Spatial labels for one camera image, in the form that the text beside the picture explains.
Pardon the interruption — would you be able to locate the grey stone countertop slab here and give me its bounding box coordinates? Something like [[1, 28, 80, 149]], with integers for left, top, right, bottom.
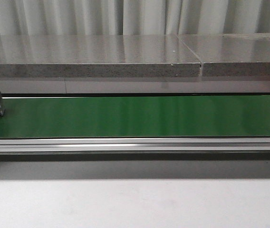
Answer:
[[0, 35, 201, 78]]

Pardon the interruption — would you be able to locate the green conveyor belt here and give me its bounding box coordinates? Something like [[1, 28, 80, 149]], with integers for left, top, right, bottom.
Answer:
[[0, 95, 270, 138]]

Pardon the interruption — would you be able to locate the white pleated curtain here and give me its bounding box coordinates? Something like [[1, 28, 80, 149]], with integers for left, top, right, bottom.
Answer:
[[0, 0, 270, 35]]

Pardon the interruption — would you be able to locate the aluminium conveyor side rail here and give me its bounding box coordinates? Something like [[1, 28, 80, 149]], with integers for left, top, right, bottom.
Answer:
[[0, 137, 270, 155]]

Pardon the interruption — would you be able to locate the grey stone slab right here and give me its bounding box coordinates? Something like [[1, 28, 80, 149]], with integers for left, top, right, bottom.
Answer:
[[178, 33, 270, 80]]

